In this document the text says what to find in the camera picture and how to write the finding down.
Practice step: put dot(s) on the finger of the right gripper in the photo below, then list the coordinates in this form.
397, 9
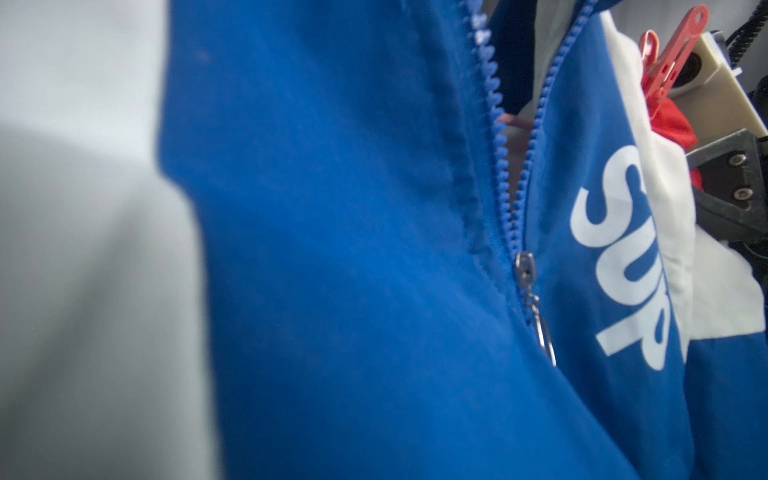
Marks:
731, 202

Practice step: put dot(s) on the red clothespin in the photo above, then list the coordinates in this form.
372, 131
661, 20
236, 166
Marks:
662, 68

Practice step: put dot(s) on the red white blue jacket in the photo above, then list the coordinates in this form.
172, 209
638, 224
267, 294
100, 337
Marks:
442, 245

